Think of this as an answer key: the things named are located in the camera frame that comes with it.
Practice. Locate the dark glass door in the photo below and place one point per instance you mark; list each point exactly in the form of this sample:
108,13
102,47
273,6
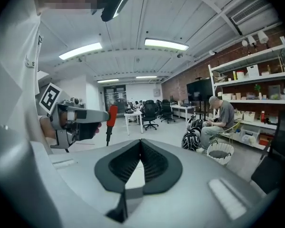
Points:
115,98

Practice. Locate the long ceiling light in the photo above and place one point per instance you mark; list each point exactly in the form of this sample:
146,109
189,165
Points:
108,80
166,44
80,51
146,77

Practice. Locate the black head-worn camera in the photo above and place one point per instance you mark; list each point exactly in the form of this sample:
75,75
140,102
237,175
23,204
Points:
114,6

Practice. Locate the black television on stand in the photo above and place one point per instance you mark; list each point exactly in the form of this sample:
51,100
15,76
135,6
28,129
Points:
199,90

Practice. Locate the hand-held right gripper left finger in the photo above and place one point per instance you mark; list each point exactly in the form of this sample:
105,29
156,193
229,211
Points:
80,174

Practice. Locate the ceiling air conditioner unit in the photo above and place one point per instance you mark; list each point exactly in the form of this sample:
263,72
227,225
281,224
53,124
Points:
256,13

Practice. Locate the small green plant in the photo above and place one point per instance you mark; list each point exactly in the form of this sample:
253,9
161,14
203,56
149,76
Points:
258,88

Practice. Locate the person's left forearm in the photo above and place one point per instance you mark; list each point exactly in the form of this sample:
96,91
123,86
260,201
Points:
44,127

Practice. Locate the person's white shirt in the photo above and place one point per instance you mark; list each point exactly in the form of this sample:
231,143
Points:
14,68

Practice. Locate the white desk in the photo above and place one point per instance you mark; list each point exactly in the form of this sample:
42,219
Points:
183,107
133,114

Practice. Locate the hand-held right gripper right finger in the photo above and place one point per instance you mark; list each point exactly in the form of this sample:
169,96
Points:
192,198

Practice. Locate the black office chair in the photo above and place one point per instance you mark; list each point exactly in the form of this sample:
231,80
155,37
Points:
167,108
275,165
150,110

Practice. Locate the white metal shelf rack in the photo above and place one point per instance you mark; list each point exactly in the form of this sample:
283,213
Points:
251,101

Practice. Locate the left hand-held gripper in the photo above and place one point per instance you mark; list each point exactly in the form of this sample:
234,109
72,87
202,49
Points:
61,136

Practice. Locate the red bottle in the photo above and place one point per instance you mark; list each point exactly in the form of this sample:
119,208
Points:
262,116

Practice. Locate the white woven basket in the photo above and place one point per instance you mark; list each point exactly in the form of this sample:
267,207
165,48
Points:
220,154

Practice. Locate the person's left hand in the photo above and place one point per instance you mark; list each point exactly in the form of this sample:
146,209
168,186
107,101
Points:
64,116

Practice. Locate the white spot lamp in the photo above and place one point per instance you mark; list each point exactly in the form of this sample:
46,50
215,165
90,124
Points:
263,36
244,42
251,40

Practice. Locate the black patterned backpack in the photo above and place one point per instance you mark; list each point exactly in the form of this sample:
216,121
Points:
196,126
191,141

